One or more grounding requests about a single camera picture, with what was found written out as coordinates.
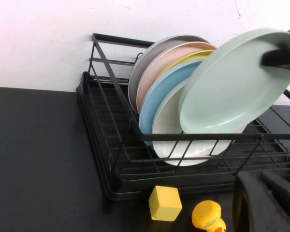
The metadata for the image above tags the yellow plate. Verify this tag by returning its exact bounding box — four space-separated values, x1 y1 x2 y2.
156 50 215 83

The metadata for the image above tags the mint green plate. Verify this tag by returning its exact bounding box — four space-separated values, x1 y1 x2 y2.
178 28 290 133

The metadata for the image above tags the blue plate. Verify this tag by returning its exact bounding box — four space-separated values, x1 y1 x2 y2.
138 59 205 147

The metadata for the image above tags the grey plate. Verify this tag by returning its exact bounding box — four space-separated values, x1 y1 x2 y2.
127 35 210 114

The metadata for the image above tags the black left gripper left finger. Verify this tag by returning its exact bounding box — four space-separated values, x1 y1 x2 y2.
261 46 290 73

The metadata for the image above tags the yellow rubber duck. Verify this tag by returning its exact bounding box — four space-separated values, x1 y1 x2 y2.
191 200 227 232

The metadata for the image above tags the pink plate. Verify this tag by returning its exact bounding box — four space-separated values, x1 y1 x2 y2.
136 41 217 113

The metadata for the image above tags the white plate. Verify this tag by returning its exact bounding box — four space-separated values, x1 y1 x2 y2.
151 77 235 167

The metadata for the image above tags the yellow cube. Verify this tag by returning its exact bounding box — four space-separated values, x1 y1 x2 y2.
148 185 183 222

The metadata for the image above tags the black plastic drip tray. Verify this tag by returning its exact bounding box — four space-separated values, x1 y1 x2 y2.
76 71 290 202

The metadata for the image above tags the black wire dish rack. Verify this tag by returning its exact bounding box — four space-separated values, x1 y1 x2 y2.
76 32 290 194

